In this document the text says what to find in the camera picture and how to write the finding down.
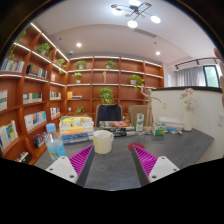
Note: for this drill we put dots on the green and white carton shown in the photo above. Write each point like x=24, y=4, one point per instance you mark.
x=139, y=122

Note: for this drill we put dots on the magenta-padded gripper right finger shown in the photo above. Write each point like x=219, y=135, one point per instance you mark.
x=161, y=168

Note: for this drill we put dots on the white vase with flowers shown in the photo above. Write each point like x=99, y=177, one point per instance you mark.
x=188, y=116

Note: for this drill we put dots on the black-framed window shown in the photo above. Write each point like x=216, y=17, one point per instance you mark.
x=211, y=76

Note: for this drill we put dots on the clear blue-capped water bottle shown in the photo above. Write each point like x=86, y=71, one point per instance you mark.
x=55, y=146

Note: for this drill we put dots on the wooden artist mannequin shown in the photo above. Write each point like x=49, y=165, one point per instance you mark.
x=149, y=106

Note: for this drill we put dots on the black track light rail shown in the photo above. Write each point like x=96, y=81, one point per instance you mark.
x=196, y=61

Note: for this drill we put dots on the cream ceramic mug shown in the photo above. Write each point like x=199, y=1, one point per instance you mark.
x=102, y=142

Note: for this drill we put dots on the wooden wall shelf unit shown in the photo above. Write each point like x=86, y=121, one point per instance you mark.
x=86, y=86

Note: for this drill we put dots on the stack of white packs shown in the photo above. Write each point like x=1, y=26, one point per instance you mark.
x=171, y=122

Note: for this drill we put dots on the stack of colourful books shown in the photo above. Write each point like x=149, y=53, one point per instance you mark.
x=76, y=128

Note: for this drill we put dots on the multi-bulb ceiling lamp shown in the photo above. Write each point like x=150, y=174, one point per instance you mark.
x=132, y=24

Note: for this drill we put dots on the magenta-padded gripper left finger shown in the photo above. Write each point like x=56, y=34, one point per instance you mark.
x=63, y=168

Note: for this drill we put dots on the tan chair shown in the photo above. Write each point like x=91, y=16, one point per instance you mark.
x=132, y=115

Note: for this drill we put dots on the dark office chair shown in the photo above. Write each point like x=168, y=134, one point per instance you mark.
x=109, y=114

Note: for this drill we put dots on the round recessed ceiling light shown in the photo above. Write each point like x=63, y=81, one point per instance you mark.
x=157, y=53
x=78, y=44

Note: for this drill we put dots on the green and white box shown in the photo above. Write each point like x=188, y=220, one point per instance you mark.
x=159, y=129

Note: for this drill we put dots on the grey window curtain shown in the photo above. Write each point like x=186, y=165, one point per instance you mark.
x=190, y=76

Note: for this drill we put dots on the stack of dark books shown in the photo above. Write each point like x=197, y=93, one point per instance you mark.
x=116, y=128

